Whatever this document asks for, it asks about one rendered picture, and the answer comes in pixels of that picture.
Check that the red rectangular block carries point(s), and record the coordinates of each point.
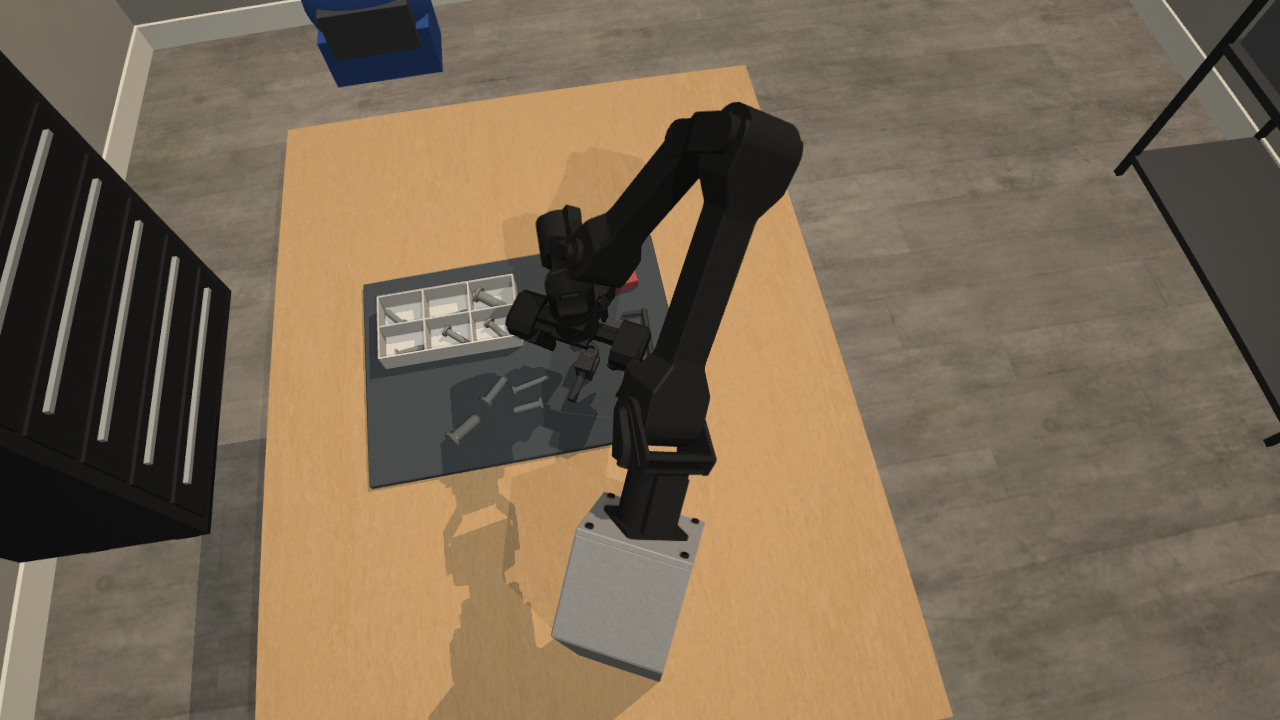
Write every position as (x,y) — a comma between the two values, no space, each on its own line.
(631,283)

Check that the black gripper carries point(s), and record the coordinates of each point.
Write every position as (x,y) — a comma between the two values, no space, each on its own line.
(530,313)

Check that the grey metal clevis fork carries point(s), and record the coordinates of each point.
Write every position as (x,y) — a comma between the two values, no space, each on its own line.
(585,368)

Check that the grey l-shaped bar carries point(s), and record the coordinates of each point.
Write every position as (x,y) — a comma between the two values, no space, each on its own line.
(643,312)

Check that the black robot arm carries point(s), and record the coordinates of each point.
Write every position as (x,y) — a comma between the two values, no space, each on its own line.
(745,160)

